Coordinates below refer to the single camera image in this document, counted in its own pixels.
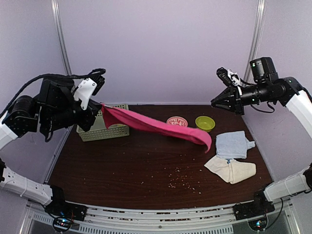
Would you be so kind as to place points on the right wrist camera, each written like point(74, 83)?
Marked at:
point(228, 77)

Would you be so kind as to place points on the cream white towel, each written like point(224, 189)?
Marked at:
point(231, 170)

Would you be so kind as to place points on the lime green bowl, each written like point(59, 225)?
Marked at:
point(205, 123)

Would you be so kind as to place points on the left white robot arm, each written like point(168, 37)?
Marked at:
point(24, 160)

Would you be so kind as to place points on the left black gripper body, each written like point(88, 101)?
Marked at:
point(57, 127)

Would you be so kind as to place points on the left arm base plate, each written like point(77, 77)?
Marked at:
point(65, 214)

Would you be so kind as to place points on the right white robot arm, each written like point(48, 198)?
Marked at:
point(300, 107)

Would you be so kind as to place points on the green lemon pattern towel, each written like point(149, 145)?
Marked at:
point(118, 125)

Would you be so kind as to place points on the aluminium frame post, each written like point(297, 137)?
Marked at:
point(256, 40)
point(60, 35)

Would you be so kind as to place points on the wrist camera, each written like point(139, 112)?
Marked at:
point(87, 88)
point(228, 77)

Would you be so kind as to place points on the left aluminium frame post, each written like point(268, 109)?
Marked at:
point(60, 35)

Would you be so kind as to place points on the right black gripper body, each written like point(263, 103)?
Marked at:
point(262, 93)

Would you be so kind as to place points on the green perforated plastic basket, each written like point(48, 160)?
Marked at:
point(99, 131)

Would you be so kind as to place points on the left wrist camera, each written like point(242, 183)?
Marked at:
point(87, 88)

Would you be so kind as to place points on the light blue towel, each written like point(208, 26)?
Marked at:
point(233, 145)

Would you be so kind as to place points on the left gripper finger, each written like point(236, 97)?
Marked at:
point(86, 122)
point(93, 108)

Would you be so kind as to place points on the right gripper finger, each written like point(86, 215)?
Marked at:
point(238, 109)
point(226, 96)

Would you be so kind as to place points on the red white patterned bowl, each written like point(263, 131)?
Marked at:
point(177, 120)

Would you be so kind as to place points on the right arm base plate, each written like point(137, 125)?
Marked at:
point(253, 210)

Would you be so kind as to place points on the right aluminium frame post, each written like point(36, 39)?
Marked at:
point(256, 40)

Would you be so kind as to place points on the pink towel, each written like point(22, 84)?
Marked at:
point(113, 115)

